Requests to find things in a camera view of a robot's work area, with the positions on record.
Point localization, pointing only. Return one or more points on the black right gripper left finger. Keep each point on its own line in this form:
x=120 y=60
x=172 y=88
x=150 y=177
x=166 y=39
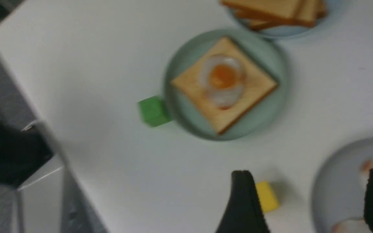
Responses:
x=243 y=212

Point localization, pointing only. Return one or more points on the bread slice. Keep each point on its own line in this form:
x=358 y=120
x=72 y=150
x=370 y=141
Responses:
x=258 y=85
x=266 y=10
x=310 y=11

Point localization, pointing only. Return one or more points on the yellow cube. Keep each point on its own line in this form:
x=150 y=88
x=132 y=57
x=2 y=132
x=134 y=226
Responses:
x=267 y=197

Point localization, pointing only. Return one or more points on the grey egg plate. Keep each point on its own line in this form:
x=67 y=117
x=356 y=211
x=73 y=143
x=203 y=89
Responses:
x=338 y=193

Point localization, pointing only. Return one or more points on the green plate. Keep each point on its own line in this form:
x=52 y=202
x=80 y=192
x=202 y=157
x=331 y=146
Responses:
x=265 y=54

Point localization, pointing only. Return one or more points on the green cube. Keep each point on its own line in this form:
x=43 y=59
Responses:
x=153 y=111

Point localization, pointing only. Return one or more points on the light blue bread plate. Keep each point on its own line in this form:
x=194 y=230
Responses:
x=334 y=9

